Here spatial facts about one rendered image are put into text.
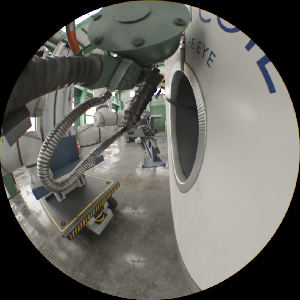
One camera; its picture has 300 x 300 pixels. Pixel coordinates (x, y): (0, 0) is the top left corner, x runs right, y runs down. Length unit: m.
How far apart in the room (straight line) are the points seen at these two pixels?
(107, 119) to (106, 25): 0.44
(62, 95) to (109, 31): 0.85
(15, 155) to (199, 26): 0.70
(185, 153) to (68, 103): 1.02
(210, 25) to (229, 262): 0.28
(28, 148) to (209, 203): 0.67
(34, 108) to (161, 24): 0.34
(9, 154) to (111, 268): 0.83
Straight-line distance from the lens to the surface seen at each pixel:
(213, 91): 0.15
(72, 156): 0.84
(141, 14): 0.16
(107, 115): 0.52
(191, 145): 0.70
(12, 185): 3.01
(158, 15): 0.16
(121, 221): 0.95
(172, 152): 0.64
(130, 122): 0.28
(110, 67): 0.15
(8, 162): 0.59
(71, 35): 0.16
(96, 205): 0.70
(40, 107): 0.35
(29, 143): 0.59
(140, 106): 0.27
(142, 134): 0.43
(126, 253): 0.81
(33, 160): 0.59
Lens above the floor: 0.77
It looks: 14 degrees down
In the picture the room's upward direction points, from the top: 3 degrees counter-clockwise
